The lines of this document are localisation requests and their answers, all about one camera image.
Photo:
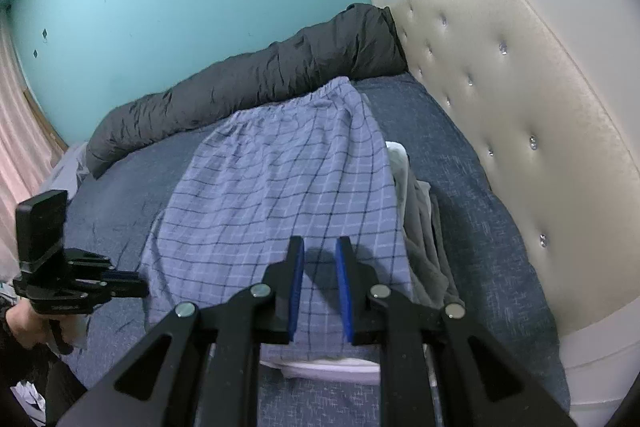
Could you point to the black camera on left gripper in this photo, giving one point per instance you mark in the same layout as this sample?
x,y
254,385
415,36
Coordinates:
x,y
39,228

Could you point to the light grey pillow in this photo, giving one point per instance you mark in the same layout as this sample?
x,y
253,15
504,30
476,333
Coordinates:
x,y
69,173

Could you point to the cream tufted headboard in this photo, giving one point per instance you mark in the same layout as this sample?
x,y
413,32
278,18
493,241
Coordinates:
x,y
547,92

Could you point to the dark grey rolled duvet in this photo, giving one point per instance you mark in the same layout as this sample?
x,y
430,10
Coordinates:
x,y
359,42

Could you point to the person's left hand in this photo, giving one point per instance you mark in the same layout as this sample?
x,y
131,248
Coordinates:
x,y
30,328

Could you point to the stack of folded clothes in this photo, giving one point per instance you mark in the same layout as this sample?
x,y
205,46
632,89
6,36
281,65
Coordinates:
x,y
432,282

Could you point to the blue plaid boxer shorts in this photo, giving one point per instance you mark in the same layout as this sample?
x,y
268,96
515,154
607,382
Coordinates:
x,y
315,167

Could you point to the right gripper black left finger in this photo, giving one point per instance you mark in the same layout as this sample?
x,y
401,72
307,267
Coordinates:
x,y
199,367

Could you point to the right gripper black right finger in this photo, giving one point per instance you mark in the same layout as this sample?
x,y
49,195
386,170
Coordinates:
x,y
438,367

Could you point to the pink curtain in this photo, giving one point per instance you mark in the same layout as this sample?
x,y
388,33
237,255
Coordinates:
x,y
27,153

